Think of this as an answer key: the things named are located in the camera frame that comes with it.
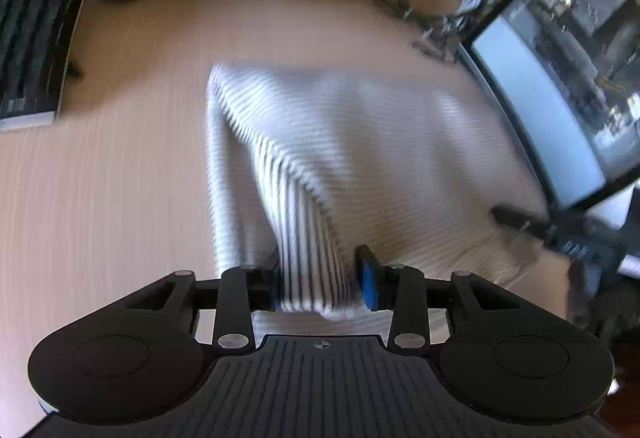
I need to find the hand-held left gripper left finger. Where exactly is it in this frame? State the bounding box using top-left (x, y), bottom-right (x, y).
top-left (125, 265), bottom-right (287, 352)

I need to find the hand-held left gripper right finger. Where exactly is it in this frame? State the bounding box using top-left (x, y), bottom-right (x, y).
top-left (354, 245), bottom-right (523, 353)

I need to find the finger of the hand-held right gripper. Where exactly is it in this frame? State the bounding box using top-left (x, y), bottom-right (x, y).
top-left (491, 204), bottom-right (552, 239)

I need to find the beige striped garment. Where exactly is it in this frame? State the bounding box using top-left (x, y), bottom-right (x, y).
top-left (205, 62), bottom-right (551, 321)

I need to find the computer monitor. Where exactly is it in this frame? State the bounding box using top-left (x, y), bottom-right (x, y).
top-left (457, 0), bottom-right (640, 279)

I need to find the black keyboard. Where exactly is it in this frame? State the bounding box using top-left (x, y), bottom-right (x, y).
top-left (0, 0), bottom-right (96, 133)

